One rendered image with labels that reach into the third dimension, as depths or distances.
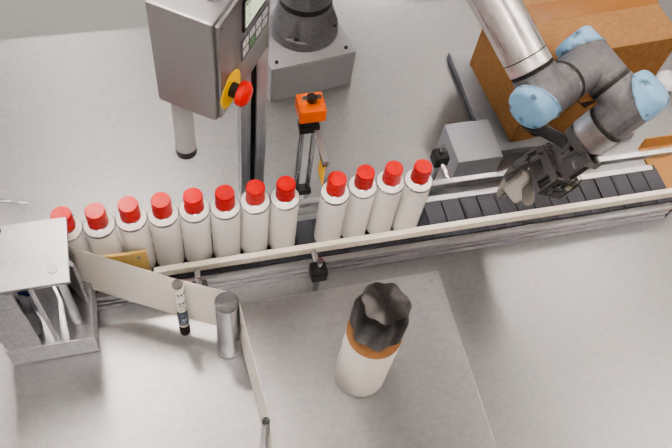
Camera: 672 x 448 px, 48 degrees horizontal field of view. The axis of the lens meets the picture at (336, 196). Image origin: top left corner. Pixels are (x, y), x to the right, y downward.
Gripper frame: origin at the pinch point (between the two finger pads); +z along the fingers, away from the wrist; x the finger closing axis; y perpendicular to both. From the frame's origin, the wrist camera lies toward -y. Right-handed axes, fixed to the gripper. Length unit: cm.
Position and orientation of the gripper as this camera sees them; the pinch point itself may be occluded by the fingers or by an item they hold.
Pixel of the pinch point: (501, 189)
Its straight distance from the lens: 151.9
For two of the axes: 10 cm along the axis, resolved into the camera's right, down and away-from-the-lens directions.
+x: 7.9, 1.5, 6.0
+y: 2.2, 8.3, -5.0
